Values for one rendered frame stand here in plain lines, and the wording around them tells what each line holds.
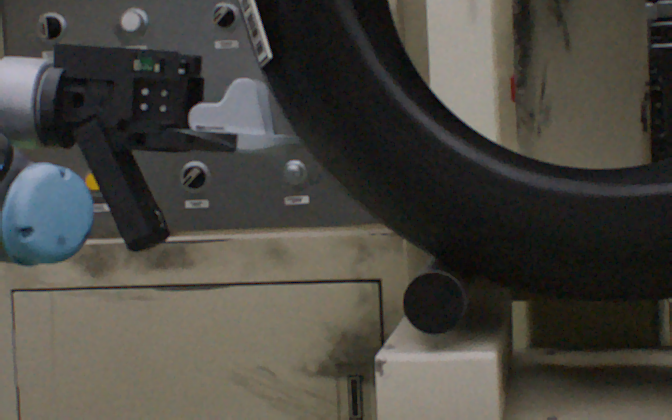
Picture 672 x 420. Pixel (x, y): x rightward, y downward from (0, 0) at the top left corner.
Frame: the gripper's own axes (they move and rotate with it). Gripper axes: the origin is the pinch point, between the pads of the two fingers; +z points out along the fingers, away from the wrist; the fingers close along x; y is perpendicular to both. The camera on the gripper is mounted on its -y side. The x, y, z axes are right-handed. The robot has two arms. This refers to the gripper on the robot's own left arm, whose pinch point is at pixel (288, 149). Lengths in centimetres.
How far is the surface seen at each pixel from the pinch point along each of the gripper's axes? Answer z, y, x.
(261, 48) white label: -0.4, 7.5, -10.7
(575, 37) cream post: 22.4, 12.1, 25.8
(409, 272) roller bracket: 8.3, -12.0, 23.2
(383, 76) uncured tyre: 8.9, 6.1, -12.3
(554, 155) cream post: 21.3, 0.5, 25.8
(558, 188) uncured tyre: 21.6, -0.7, -12.2
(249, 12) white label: -1.5, 10.1, -10.5
